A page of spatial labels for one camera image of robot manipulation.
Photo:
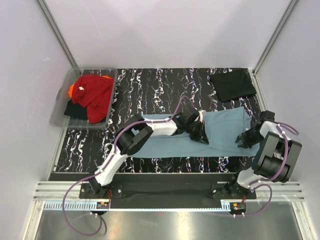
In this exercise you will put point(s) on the aluminium frame rail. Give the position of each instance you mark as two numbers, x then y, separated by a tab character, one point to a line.
55	191

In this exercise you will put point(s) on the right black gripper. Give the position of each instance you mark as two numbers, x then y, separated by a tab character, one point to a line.
243	137

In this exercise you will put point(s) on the white slotted cable duct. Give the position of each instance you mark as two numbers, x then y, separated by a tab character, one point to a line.
77	205

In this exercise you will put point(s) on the folded black t-shirt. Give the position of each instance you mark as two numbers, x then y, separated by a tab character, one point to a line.
233	85

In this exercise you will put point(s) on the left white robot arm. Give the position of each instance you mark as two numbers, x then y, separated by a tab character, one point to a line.
131	137

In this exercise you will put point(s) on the orange t-shirt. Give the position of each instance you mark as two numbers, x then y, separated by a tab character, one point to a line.
70	91

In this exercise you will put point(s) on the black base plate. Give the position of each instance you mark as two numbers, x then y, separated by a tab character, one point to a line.
166	190

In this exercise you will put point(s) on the blue t-shirt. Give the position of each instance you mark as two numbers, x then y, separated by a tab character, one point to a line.
221	127

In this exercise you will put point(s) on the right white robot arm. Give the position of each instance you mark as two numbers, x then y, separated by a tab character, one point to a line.
275	159

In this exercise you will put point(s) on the black t-shirt in bin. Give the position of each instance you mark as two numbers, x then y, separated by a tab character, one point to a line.
75	110

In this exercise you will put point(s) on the red t-shirt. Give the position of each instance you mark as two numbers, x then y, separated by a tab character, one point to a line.
94	92

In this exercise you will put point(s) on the clear plastic bin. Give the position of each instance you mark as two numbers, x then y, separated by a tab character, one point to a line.
59	119

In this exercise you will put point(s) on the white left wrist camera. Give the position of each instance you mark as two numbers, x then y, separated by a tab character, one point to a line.
202	113

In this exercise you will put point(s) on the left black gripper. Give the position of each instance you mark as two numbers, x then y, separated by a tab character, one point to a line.
200	135

